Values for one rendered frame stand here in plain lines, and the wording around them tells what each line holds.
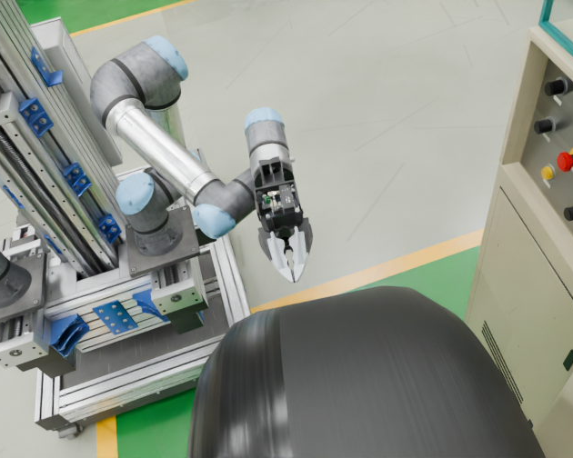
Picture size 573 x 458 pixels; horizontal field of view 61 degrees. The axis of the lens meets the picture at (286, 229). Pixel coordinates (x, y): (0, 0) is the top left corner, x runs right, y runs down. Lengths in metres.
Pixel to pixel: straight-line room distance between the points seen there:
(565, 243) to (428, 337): 0.83
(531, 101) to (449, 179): 1.40
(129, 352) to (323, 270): 0.91
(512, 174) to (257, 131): 0.73
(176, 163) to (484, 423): 0.75
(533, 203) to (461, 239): 1.09
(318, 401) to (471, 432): 0.12
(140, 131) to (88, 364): 1.24
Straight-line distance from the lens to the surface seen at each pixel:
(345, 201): 2.54
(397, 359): 0.43
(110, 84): 1.12
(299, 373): 0.43
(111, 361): 2.05
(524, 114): 1.31
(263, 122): 0.92
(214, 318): 1.98
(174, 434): 2.06
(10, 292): 1.68
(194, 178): 0.96
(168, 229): 1.53
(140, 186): 1.44
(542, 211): 1.30
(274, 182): 0.79
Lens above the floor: 1.82
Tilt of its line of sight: 48 degrees down
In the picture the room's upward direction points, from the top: 14 degrees counter-clockwise
